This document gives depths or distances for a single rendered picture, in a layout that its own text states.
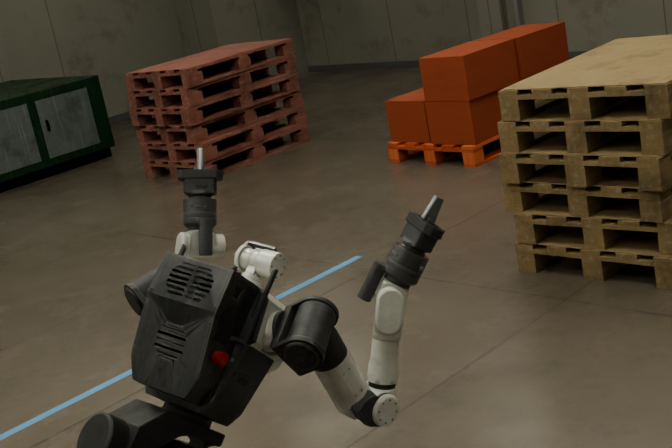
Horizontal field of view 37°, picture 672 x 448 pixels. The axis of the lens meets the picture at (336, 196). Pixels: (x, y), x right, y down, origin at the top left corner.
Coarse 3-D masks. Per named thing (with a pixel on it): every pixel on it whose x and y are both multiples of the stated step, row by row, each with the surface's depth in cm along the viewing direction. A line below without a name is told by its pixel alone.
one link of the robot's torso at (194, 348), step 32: (160, 288) 219; (192, 288) 216; (224, 288) 212; (256, 288) 221; (160, 320) 217; (192, 320) 213; (224, 320) 213; (256, 320) 216; (160, 352) 226; (192, 352) 211; (224, 352) 212; (256, 352) 221; (160, 384) 214; (192, 384) 210; (224, 384) 216; (256, 384) 225; (192, 416) 219; (224, 416) 221
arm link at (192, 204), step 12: (180, 180) 267; (192, 180) 264; (204, 180) 264; (216, 180) 267; (192, 192) 263; (204, 192) 263; (216, 192) 267; (192, 204) 261; (204, 204) 261; (216, 204) 265
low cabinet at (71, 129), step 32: (0, 96) 954; (32, 96) 936; (64, 96) 958; (96, 96) 982; (0, 128) 915; (32, 128) 937; (64, 128) 960; (96, 128) 984; (0, 160) 917; (32, 160) 939; (64, 160) 962; (96, 160) 991; (0, 192) 924
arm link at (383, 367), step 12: (372, 348) 234; (384, 348) 232; (396, 348) 233; (372, 360) 234; (384, 360) 232; (396, 360) 234; (372, 372) 233; (384, 372) 232; (396, 372) 234; (372, 384) 234; (384, 384) 233
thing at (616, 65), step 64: (576, 64) 487; (640, 64) 456; (512, 128) 461; (576, 128) 438; (640, 128) 417; (512, 192) 474; (576, 192) 448; (640, 192) 425; (576, 256) 457; (640, 256) 437
